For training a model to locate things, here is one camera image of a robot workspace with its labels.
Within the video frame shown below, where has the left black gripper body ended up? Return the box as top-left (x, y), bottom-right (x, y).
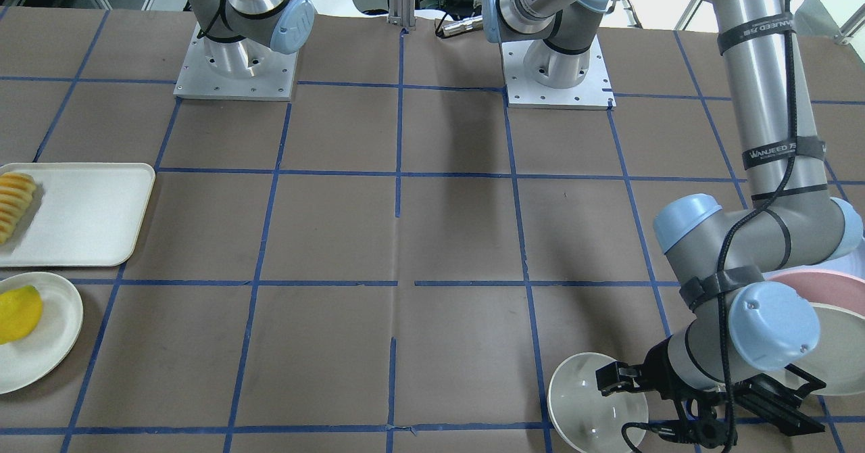
top-left (636, 337), bottom-right (703, 416)

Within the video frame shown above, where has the white bowl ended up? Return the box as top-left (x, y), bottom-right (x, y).
top-left (547, 352), bottom-right (649, 452)

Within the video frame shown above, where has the yellow lemon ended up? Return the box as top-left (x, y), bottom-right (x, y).
top-left (1, 285), bottom-right (44, 345)

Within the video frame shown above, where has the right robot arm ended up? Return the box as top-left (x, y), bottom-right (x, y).
top-left (187, 0), bottom-right (315, 79)

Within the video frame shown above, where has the black dish rack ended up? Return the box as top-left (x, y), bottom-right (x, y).
top-left (733, 364), bottom-right (826, 437)

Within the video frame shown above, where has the cream plate in rack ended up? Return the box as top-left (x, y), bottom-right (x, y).
top-left (793, 303), bottom-right (864, 396)

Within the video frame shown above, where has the pink plate in rack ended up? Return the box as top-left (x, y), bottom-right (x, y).
top-left (766, 268), bottom-right (864, 310)

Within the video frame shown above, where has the light blue plate in rack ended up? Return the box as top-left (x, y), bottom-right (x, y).
top-left (825, 239), bottom-right (864, 280)

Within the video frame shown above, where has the white rectangular tray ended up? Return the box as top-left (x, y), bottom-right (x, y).
top-left (1, 162), bottom-right (155, 268)

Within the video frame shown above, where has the cream round plate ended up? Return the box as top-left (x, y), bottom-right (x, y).
top-left (1, 272), bottom-right (83, 394)

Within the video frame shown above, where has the sliced yellow bread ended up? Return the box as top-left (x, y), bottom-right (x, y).
top-left (1, 172), bottom-right (37, 245)

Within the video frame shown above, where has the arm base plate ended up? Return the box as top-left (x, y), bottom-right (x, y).
top-left (500, 38), bottom-right (617, 110)
top-left (174, 25), bottom-right (299, 102)

